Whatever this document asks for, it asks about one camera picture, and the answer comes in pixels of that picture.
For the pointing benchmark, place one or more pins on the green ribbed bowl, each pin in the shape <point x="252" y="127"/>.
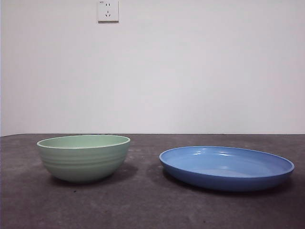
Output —
<point x="83" y="164"/>

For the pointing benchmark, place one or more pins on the blue plate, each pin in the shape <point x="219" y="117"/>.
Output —
<point x="224" y="164"/>

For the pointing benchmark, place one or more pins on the white wall socket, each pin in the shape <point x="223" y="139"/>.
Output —
<point x="108" y="16"/>

